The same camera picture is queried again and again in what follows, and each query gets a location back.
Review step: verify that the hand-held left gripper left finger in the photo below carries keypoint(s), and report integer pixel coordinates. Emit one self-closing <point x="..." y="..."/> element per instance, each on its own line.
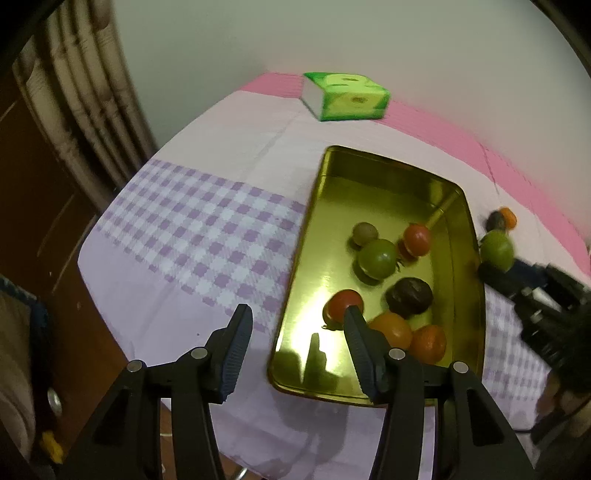
<point x="234" y="357"/>

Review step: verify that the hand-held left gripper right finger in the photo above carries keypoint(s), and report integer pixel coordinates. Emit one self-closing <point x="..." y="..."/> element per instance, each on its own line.
<point x="364" y="360"/>

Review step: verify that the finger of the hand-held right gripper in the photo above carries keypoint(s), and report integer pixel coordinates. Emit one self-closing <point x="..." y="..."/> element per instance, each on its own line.
<point x="494" y="277"/>
<point x="528" y="272"/>

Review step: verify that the orange tangerine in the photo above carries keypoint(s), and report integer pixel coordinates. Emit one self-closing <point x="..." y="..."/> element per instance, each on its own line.
<point x="391" y="330"/>
<point x="509" y="217"/>
<point x="428" y="341"/>

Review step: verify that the red tomato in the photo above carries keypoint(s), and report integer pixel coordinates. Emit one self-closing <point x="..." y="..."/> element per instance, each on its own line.
<point x="341" y="307"/>
<point x="418" y="239"/>

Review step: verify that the dark purple mangosteen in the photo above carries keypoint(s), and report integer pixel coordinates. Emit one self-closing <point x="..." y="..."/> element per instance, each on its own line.
<point x="409" y="297"/>
<point x="495" y="221"/>

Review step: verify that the maroon and gold tin box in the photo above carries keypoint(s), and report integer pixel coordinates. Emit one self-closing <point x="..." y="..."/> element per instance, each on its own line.
<point x="323" y="277"/>

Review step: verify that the green tomato with stem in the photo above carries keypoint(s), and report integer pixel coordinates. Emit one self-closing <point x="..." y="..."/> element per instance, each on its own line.
<point x="378" y="257"/>

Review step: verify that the small brown kiwi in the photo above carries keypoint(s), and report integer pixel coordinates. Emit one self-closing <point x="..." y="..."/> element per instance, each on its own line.
<point x="364" y="233"/>

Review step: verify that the pink ribbed mat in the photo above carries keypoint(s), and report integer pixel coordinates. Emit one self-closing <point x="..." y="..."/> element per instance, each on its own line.
<point x="438" y="129"/>

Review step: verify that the round metal knob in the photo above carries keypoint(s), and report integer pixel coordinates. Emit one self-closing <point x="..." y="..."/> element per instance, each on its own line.
<point x="54" y="400"/>

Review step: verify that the small yellow object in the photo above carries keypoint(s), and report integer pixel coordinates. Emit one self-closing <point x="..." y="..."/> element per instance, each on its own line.
<point x="51" y="446"/>

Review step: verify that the green tissue pack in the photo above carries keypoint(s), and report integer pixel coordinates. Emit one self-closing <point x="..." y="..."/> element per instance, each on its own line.
<point x="346" y="97"/>

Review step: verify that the dark wooden cabinet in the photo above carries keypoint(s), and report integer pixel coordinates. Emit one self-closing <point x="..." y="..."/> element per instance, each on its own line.
<point x="41" y="221"/>

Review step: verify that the beige striped curtain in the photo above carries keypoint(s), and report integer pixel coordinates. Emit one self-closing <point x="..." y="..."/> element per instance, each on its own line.
<point x="83" y="92"/>

